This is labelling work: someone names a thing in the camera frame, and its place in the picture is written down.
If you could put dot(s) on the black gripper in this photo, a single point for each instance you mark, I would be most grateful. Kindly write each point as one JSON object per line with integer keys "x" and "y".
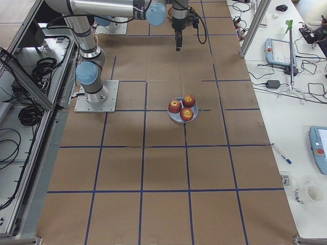
{"x": 178, "y": 25}

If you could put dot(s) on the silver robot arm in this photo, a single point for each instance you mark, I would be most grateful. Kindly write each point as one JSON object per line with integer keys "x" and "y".
{"x": 76, "y": 15}

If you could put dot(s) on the wicker basket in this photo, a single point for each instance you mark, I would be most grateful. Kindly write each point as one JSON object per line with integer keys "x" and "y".
{"x": 169, "y": 13}

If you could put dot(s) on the red apple top on plate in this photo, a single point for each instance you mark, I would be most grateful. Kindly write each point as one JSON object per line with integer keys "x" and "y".
{"x": 188, "y": 101}

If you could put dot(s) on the red apple on plate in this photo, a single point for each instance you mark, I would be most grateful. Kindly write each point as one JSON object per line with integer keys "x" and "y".
{"x": 174, "y": 106}
{"x": 186, "y": 114}
{"x": 188, "y": 101}

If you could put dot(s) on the red apple left on plate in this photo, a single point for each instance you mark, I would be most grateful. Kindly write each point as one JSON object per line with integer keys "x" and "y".
{"x": 174, "y": 106}

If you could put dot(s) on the red apple front on plate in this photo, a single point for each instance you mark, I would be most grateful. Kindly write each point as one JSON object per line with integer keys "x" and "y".
{"x": 186, "y": 114}

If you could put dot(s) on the light blue plate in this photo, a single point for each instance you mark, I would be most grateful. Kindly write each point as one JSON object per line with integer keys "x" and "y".
{"x": 176, "y": 116}

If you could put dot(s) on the blue teach pendant upper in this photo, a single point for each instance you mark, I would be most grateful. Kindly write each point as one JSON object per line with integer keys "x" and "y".
{"x": 277, "y": 52}

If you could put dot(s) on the blue teach pendant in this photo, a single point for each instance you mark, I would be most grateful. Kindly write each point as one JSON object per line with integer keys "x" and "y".
{"x": 317, "y": 137}
{"x": 277, "y": 52}

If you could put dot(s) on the black power adapter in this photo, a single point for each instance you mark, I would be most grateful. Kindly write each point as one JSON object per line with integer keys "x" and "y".
{"x": 272, "y": 84}

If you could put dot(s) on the black computer mouse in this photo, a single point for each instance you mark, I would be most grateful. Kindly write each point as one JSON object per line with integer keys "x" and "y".
{"x": 281, "y": 8}

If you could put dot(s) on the silver grabber stick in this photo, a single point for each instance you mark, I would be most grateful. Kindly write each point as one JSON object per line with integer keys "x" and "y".
{"x": 291, "y": 87}

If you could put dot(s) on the brown paper table cover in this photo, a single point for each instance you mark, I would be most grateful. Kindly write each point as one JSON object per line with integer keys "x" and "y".
{"x": 136, "y": 176}

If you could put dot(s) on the blue white marker pen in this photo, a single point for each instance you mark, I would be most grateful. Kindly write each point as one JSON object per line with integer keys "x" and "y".
{"x": 281, "y": 153}

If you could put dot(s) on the blue teach pendant lower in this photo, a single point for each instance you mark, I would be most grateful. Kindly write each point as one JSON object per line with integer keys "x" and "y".
{"x": 317, "y": 137}

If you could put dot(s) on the aluminium frame post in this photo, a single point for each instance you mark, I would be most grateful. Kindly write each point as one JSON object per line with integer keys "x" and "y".
{"x": 261, "y": 9}

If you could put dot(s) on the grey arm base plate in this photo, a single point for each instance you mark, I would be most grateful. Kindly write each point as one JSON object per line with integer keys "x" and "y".
{"x": 103, "y": 101}

